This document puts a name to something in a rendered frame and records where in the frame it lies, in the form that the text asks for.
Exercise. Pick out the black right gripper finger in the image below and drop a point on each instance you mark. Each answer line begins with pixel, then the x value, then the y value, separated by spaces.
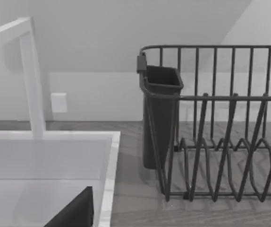
pixel 78 210

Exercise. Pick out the white sink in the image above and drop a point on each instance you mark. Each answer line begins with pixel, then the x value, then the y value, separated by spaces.
pixel 55 156

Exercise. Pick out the dark grey cutlery holder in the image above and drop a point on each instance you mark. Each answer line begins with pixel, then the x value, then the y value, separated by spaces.
pixel 158 113

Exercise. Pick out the tall white tap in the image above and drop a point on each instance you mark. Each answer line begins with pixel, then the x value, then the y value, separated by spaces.
pixel 31 78

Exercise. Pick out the white wall socket plate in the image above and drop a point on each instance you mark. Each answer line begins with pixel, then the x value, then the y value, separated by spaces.
pixel 59 102

